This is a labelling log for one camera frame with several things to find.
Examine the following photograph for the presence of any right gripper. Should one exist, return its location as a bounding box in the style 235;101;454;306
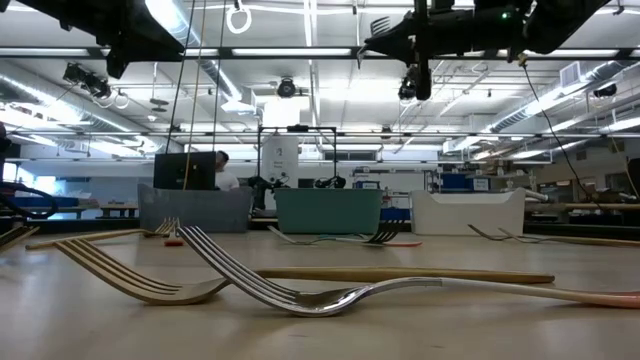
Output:
357;0;526;101

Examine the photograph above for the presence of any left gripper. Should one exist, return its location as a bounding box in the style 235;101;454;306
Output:
64;0;186;64

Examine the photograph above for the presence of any black fork red handle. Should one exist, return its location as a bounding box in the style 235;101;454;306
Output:
363;218;424;249

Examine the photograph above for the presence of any silver fork teal handle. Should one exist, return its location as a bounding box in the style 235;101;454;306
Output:
267;224;371;246

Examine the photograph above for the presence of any silver fork gold handle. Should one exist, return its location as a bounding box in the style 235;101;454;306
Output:
498;227;640;249

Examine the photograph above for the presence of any silver fork pink white handle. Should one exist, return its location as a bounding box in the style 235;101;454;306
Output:
175;224;640;319

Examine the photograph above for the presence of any black monitor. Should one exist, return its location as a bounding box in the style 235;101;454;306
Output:
153;151;217;191

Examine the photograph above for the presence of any person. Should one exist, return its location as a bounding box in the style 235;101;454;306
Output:
214;149;240;192

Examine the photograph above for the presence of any blue crate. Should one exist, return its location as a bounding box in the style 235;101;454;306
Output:
442;172;492;193

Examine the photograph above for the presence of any white panel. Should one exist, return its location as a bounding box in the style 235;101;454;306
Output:
260;135;300;189

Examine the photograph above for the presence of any wooden background table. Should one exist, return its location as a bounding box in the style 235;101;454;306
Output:
98;203;139;219

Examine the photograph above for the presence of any grey plastic bin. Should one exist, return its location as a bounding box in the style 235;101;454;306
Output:
137;183;255;234

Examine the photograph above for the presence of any blue bin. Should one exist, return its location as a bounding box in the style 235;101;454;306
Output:
379;207;412;222

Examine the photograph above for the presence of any white air vent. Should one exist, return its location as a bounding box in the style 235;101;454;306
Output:
559;60;583;89

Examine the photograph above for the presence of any blue bench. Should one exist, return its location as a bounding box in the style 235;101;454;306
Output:
9;195;100;214

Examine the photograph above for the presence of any teal plastic bin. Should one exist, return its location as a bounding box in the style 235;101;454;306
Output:
273;187;385;235

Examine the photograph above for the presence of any white plastic bin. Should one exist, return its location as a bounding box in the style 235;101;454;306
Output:
409;187;527;237

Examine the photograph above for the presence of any long wooden rod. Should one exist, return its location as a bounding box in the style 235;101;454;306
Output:
524;202;640;212

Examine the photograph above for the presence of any black overhead camera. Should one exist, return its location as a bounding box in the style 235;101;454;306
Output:
398;67;419;101

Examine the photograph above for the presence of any black hanging cable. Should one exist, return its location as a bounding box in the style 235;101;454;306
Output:
165;0;196;154
212;0;226;151

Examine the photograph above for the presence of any silver air duct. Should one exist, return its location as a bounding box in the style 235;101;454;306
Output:
0;74;134;134
487;59;640;134
149;0;244;101

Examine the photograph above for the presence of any white ring cable loop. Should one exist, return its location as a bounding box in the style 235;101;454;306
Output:
225;2;253;35

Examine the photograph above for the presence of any black ceiling camera rig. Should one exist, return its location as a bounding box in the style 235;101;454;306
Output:
62;62;112;100

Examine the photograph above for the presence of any round black ceiling camera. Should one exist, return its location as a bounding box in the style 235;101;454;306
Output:
276;76;297;99

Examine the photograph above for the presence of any black cable yellow tie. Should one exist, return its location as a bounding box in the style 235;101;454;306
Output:
517;52;604;211

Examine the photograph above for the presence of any black background station frame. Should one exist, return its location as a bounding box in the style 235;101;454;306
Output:
257;124;338;191

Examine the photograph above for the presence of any black looped hose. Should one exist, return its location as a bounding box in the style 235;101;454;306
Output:
0;181;59;221

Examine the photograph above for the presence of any black overhead frame beam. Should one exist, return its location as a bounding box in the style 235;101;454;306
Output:
0;46;640;62

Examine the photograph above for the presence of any black table frame rail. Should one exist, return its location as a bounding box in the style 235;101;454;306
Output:
0;217;640;242

